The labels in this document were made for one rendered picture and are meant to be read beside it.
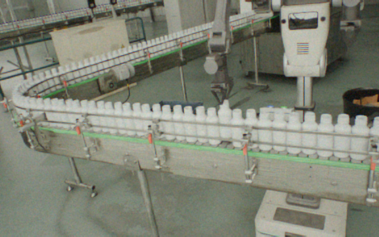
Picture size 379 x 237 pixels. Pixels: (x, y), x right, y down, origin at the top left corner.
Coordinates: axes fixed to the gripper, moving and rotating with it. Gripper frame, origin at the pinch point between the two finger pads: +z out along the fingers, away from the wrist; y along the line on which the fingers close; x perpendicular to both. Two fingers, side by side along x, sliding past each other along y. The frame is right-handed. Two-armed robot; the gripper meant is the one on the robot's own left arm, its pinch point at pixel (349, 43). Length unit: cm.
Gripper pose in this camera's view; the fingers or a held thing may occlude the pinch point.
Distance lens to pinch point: 137.3
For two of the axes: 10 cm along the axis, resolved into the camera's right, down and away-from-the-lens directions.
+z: 1.4, 9.1, 3.9
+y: 4.3, -4.1, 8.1
